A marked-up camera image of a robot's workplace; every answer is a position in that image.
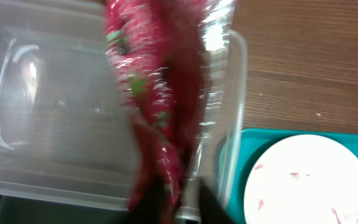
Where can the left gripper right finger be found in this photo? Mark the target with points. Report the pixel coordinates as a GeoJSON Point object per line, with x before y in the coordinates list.
{"type": "Point", "coordinates": [211, 212]}

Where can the large white plate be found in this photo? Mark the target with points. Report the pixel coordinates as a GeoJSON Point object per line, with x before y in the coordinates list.
{"type": "Point", "coordinates": [303, 179]}

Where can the teal serving tray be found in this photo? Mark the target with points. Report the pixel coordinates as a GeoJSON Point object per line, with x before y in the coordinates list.
{"type": "Point", "coordinates": [251, 145]}

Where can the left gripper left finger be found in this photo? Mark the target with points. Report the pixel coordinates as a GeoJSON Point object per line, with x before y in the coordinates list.
{"type": "Point", "coordinates": [153, 207]}

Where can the clear plastic bin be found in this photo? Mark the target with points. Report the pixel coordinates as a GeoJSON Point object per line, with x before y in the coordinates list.
{"type": "Point", "coordinates": [65, 136]}

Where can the red foil snack wrapper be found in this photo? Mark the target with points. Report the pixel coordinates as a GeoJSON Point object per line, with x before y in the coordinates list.
{"type": "Point", "coordinates": [169, 58]}

